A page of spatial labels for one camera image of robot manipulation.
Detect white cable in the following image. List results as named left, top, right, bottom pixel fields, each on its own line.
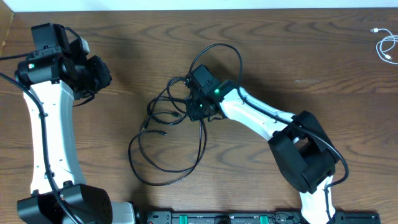
left=369, top=27, right=398, bottom=65

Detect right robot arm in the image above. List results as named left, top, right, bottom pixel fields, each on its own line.
left=186, top=65, right=339, bottom=223

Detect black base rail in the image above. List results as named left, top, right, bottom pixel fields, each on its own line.
left=136, top=211, right=381, bottom=224

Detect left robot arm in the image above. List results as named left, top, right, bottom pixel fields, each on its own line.
left=15, top=23, right=136, bottom=223

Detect cardboard panel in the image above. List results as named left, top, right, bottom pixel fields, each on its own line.
left=0, top=0, right=14, bottom=55

